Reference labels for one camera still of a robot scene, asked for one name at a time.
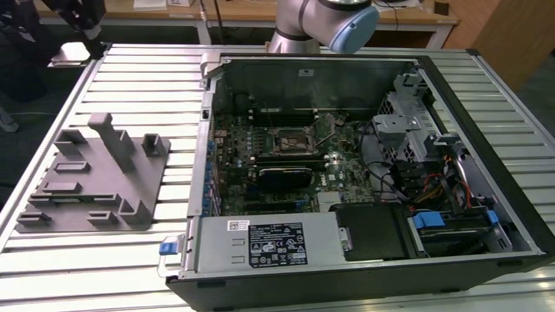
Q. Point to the silver CPU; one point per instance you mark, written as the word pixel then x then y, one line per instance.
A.
pixel 74 52

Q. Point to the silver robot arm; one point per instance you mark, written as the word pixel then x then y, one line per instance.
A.
pixel 295 22

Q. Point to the CPU socket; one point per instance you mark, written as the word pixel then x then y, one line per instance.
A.
pixel 290 139

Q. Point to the white cardboard box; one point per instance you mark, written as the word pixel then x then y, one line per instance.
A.
pixel 150 4

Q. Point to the white labelled box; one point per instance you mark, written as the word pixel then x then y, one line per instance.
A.
pixel 180 2

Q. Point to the grey stand foot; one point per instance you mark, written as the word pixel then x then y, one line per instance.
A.
pixel 8 122

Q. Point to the grey parts rack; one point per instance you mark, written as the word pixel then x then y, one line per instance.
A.
pixel 99 182

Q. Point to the black graphics card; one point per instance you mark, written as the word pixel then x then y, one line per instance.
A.
pixel 286 180

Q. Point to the black expansion slot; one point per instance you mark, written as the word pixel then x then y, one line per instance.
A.
pixel 271 205
pixel 272 212

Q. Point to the blue plastic latch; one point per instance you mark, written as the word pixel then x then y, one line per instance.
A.
pixel 168 248

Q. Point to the silver power supply unit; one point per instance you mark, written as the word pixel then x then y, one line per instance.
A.
pixel 216 240

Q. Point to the wooden desk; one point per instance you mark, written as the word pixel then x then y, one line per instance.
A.
pixel 420 18

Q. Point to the metal drive cage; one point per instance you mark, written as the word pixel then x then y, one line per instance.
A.
pixel 392 125

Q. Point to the silver finned heatsink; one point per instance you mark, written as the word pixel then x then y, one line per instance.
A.
pixel 330 201

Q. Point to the green motherboard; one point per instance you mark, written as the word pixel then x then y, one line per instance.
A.
pixel 351 187

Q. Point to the small black box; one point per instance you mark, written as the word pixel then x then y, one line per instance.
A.
pixel 442 8

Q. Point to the black plastic shroud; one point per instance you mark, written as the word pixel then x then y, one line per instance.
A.
pixel 372 234

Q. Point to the wooden cabinet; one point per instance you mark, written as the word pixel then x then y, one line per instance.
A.
pixel 511 32

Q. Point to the black PC case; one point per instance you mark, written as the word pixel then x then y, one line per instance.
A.
pixel 303 292

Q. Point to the black hard disk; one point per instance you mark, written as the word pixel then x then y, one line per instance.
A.
pixel 455 240

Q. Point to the blue plastic clip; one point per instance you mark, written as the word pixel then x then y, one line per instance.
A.
pixel 493 217

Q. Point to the grey case corner bracket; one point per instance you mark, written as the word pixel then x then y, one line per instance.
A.
pixel 210 63

